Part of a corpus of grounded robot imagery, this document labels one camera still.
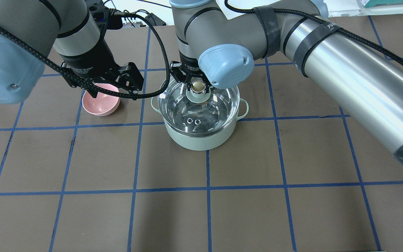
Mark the pink bowl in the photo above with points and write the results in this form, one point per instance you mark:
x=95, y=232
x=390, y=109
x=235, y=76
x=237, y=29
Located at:
x=102, y=105

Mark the glass pot lid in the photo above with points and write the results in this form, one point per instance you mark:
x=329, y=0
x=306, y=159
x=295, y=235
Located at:
x=196, y=119

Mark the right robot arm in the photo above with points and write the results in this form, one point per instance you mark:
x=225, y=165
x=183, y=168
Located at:
x=363, y=77

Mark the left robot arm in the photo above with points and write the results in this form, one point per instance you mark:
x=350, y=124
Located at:
x=30, y=41

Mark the mint green electric pot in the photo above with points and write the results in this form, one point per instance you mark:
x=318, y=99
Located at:
x=207, y=142

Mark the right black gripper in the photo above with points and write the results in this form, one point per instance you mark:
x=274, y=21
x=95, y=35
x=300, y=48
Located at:
x=189, y=68

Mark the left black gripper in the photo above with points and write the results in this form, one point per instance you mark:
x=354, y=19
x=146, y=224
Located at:
x=90, y=58

